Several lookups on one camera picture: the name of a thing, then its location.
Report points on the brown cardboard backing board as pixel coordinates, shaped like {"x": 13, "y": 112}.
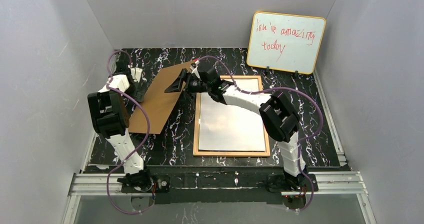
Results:
{"x": 157, "y": 104}

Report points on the whiteboard with orange rim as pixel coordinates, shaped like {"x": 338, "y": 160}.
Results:
{"x": 285, "y": 42}

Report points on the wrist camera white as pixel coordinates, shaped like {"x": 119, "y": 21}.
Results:
{"x": 194, "y": 68}
{"x": 136, "y": 74}

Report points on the wooden picture frame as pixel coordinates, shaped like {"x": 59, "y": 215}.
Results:
{"x": 195, "y": 123}

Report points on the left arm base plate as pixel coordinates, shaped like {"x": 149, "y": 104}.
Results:
{"x": 145, "y": 183}

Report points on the printed photo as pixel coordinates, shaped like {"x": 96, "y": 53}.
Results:
{"x": 232, "y": 123}

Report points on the aluminium rail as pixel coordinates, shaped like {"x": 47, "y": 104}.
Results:
{"x": 328, "y": 182}

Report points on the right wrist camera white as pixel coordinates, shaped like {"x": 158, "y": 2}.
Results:
{"x": 194, "y": 68}

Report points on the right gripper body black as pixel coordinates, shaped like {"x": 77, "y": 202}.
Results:
{"x": 187, "y": 82}

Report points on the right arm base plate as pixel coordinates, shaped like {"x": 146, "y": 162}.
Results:
{"x": 296, "y": 186}

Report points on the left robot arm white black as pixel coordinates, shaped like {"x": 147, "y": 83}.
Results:
{"x": 110, "y": 118}

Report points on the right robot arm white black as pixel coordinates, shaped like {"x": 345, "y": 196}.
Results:
{"x": 278, "y": 115}

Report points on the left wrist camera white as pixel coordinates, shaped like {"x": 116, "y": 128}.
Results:
{"x": 136, "y": 74}

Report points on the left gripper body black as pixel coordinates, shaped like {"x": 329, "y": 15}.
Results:
{"x": 139, "y": 86}

